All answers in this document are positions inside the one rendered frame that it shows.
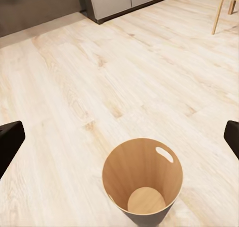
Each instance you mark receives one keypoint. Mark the trash can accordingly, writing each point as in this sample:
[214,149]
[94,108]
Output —
[141,182]

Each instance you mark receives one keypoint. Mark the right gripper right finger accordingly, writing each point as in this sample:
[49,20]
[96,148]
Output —
[231,136]

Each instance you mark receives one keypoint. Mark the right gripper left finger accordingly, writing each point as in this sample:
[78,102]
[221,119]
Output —
[12,135]

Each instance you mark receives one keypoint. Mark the fridge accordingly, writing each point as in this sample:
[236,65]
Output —
[100,11]

